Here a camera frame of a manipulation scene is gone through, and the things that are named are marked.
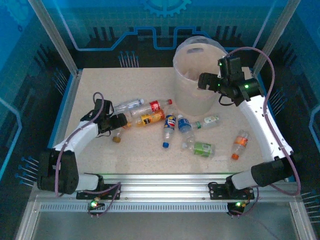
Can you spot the orange juice bottle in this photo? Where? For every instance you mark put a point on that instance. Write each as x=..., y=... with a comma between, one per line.
x=150, y=119

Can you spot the blue Pepsi bottle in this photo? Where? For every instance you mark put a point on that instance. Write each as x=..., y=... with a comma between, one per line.
x=170, y=125

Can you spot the blue label water bottle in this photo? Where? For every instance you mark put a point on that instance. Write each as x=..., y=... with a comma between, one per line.
x=184, y=125

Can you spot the grey metal shelf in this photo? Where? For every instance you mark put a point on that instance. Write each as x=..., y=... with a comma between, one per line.
x=162, y=227

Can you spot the green label plastic bottle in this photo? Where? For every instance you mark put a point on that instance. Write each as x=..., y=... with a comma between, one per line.
x=202, y=148

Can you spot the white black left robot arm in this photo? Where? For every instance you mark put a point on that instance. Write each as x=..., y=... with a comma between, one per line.
x=77, y=138

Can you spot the aluminium rail beam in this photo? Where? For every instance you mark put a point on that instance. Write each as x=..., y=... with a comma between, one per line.
x=162, y=186

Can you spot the perforated metal strip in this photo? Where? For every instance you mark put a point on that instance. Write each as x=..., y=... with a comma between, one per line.
x=162, y=207

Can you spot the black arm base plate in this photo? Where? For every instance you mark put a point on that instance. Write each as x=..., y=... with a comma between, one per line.
x=111, y=189
x=216, y=191

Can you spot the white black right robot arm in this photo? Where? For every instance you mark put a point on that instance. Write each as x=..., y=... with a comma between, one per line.
x=265, y=130

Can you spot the blue edged aluminium side rail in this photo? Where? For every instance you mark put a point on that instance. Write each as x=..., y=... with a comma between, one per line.
x=272, y=111
x=67, y=105

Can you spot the aluminium frame leg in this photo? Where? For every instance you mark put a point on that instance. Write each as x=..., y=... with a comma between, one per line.
x=27, y=222
x=303, y=225

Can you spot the clear bottle white cap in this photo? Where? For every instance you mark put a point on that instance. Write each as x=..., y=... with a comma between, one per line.
x=130, y=104

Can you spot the pale green label clear bottle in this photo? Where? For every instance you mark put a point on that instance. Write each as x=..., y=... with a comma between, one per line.
x=210, y=120

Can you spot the small LED controller board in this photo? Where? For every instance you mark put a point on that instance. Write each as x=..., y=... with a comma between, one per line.
x=94, y=204
x=237, y=204

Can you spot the aluminium corner post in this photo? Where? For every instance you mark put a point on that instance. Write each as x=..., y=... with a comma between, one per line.
x=274, y=37
x=56, y=37

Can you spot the orange label bottle orange cap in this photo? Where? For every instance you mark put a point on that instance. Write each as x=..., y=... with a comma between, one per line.
x=116, y=138
x=241, y=141

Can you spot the red label cola bottle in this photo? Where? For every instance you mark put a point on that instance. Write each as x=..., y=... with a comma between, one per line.
x=155, y=106

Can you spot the white plastic bin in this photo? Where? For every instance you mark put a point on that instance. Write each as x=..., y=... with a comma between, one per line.
x=192, y=102

